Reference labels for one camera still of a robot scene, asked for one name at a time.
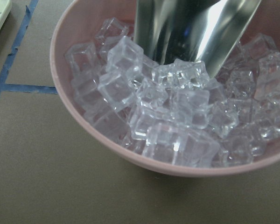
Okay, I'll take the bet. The metal ice scoop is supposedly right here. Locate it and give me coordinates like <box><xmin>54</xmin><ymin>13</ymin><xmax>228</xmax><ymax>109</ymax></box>
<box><xmin>134</xmin><ymin>0</ymin><xmax>260</xmax><ymax>77</ymax></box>

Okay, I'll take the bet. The pile of clear ice cubes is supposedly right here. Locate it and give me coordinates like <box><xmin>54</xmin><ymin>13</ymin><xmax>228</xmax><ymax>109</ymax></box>
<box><xmin>65</xmin><ymin>18</ymin><xmax>280</xmax><ymax>168</ymax></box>

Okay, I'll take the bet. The pink bowl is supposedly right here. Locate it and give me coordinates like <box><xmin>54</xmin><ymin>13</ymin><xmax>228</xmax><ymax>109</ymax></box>
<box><xmin>49</xmin><ymin>0</ymin><xmax>280</xmax><ymax>177</ymax></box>

